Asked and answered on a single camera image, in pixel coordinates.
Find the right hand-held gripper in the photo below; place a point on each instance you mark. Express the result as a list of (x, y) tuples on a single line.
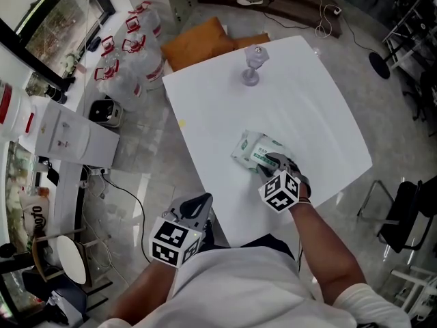
[(280, 191)]

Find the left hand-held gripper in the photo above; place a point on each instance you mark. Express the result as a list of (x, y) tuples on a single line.
[(169, 239)]

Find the white green wet wipes pack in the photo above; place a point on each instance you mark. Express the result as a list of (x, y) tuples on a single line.
[(251, 149)]

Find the person's left forearm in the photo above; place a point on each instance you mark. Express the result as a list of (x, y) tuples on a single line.
[(147, 289)]

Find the person's right forearm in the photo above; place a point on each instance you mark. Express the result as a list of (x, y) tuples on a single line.
[(324, 251)]

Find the dark wristband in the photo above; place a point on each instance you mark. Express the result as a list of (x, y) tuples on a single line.
[(304, 201)]

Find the person's black trousers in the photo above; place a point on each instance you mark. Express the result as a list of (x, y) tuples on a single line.
[(269, 243)]

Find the small yellow sticker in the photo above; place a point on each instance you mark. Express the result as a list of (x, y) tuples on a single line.
[(182, 123)]

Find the person's white shirt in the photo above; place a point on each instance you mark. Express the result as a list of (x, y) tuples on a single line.
[(239, 292)]

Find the grey stand with round base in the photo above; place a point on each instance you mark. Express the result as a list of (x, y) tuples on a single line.
[(254, 63)]

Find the small orange cushion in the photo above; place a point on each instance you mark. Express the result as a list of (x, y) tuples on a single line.
[(252, 40)]

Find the black and white bin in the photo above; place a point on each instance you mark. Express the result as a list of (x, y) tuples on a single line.
[(104, 113)]

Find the large orange cushion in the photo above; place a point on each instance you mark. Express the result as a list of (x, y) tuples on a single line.
[(196, 43)]

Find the round white stool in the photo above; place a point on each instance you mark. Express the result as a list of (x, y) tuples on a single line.
[(71, 258)]

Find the black chair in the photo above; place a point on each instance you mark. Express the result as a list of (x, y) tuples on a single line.
[(408, 214)]

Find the black round floor stand base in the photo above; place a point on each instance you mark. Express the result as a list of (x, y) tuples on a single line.
[(379, 65)]

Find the white water dispenser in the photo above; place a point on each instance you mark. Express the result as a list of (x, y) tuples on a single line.
[(75, 135)]

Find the white printed bag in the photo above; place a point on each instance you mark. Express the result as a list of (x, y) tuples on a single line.
[(35, 215)]

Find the white water jug red label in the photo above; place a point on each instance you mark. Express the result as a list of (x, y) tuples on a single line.
[(13, 111)]

